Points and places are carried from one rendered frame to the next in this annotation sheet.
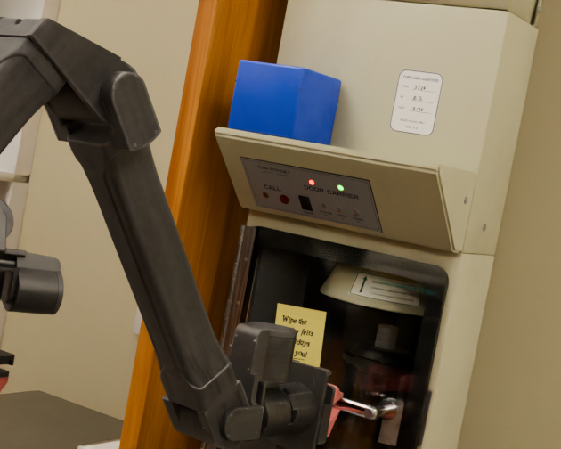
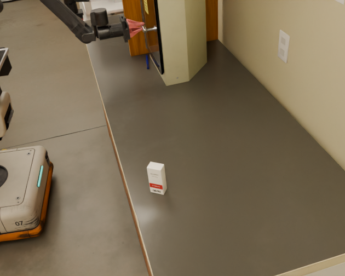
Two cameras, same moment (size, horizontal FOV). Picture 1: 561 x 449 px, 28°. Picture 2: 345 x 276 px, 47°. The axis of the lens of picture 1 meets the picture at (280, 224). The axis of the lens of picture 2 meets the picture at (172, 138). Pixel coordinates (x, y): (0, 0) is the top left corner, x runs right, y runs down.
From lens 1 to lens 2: 1.44 m
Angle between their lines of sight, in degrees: 54
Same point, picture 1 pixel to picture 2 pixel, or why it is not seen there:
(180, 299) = (56, 9)
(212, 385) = (74, 28)
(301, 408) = (115, 30)
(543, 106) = not seen: outside the picture
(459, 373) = (174, 17)
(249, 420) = (90, 36)
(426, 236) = not seen: outside the picture
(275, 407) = (102, 32)
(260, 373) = (95, 23)
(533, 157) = not seen: outside the picture
